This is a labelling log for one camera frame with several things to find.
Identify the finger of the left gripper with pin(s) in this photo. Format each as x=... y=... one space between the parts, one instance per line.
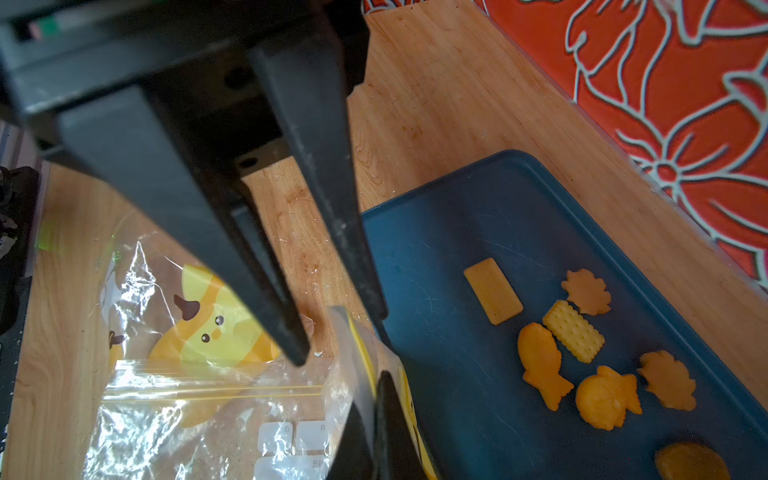
x=301 y=72

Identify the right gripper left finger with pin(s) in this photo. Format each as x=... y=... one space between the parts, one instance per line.
x=353 y=460

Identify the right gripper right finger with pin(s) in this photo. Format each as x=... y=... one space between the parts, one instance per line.
x=395 y=455

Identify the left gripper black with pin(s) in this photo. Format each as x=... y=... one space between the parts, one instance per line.
x=57 y=54

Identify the dark blue tray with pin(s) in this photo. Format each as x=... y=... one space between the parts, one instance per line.
x=476 y=414

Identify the bag with cream bear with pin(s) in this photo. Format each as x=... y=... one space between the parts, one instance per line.
x=371 y=417

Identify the bag with yellow duck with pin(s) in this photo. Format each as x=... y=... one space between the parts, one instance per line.
x=197 y=388

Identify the orange fish cookie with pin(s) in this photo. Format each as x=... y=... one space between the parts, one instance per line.
x=542 y=360

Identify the rectangular yellow cookie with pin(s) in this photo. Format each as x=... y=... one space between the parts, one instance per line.
x=494 y=292

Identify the waffle square cookie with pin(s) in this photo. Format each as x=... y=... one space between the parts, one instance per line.
x=579 y=337

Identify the leaf shaped cookie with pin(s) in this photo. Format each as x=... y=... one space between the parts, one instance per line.
x=587 y=292

